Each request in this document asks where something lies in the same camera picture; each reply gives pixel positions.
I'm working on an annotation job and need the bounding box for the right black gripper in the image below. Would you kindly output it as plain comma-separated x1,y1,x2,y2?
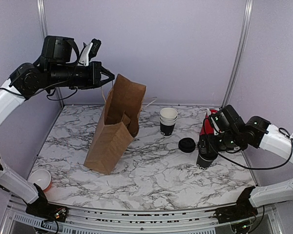
198,131,241,154

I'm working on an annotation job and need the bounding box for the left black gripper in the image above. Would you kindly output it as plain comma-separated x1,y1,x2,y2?
47,59,114,89

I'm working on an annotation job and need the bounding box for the single black paper cup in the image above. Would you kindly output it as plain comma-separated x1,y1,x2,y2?
196,150,218,170

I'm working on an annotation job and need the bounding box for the brown paper bag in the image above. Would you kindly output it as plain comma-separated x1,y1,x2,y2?
84,74,147,175

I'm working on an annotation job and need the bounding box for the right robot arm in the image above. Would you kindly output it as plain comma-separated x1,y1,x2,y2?
196,105,293,223

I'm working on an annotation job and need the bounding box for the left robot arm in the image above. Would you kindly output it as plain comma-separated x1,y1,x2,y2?
0,36,115,220

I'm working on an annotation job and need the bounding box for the red cylindrical container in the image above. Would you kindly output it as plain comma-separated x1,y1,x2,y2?
199,109,218,140

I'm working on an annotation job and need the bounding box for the stack of paper cups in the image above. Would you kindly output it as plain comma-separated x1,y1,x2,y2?
160,107,178,136

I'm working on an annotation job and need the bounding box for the orange white bowl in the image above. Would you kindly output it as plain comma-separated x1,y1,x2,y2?
28,169,52,192

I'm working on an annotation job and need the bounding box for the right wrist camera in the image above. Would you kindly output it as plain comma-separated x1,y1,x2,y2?
209,113,222,135

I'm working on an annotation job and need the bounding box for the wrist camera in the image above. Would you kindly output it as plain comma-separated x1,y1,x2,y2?
209,113,222,135
78,39,102,66

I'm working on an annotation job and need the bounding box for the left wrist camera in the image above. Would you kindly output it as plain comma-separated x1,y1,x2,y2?
78,39,102,66

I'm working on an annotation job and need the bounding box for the left aluminium frame post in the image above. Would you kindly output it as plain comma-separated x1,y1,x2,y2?
37,0,64,108

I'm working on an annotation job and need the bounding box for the aluminium frame post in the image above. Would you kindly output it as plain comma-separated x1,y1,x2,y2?
37,0,64,108
221,0,254,107

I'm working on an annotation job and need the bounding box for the right aluminium frame post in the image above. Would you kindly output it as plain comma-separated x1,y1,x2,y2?
221,0,254,107

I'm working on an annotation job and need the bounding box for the front aluminium rail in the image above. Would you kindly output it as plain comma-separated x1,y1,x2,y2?
0,195,284,234

